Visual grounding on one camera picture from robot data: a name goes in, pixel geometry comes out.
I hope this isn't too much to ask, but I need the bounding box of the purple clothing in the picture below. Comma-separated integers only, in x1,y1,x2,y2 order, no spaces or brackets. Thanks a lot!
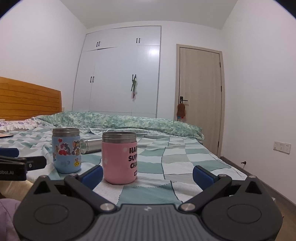
0,199,23,241

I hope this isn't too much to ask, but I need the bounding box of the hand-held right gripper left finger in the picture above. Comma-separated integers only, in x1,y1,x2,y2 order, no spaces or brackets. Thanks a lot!
23,165,117,212

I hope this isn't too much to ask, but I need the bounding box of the pink cup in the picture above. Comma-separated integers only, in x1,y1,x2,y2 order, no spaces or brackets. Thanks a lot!
102,131,137,185

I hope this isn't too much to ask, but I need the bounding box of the silver steel cup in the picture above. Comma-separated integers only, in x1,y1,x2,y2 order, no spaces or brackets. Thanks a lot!
80,138,103,155

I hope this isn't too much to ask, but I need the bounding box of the white wardrobe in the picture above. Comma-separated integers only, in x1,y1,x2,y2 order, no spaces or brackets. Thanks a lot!
72,26,162,118

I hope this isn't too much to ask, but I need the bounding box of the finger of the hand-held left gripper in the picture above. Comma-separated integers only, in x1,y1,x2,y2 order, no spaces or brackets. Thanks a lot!
0,155,47,171
0,148,19,159

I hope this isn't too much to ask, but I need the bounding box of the green floral quilt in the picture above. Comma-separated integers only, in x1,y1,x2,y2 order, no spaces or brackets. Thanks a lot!
38,111,205,140

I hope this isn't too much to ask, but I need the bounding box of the light wooden door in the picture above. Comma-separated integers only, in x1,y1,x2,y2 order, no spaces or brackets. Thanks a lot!
174,44,226,158

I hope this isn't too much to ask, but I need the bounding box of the brown hanging pouch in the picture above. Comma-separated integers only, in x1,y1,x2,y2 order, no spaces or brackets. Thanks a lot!
177,103,187,121

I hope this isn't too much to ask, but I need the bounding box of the white wall socket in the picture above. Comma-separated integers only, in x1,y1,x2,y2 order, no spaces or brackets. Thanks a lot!
273,141,291,154

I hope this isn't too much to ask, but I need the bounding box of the wooden headboard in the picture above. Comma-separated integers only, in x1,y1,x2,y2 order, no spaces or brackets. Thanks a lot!
0,76,62,121

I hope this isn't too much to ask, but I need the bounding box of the hanging charm on wardrobe handle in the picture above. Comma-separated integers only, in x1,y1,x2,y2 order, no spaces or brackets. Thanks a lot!
130,74,139,100

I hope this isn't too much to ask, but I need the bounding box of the floral ruffled pillow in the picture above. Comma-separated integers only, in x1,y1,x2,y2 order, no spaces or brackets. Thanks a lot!
0,118,45,134

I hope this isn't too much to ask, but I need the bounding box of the checked green bed blanket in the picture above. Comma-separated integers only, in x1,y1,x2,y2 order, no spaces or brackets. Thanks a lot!
0,126,255,207

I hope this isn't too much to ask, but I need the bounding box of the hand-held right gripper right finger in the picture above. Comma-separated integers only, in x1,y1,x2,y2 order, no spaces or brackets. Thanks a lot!
180,165,277,212

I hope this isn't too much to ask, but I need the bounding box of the blue cartoon cup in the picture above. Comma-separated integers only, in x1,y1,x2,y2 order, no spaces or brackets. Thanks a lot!
51,127,82,174

